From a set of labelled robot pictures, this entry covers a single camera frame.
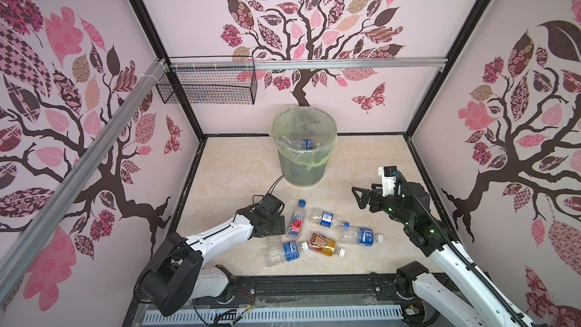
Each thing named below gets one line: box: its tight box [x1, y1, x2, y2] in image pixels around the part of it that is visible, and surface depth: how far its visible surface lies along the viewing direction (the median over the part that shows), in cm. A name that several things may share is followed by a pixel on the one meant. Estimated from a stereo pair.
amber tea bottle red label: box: [301, 232, 346, 258], surface depth 81 cm
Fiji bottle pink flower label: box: [285, 199, 307, 240], surface depth 86 cm
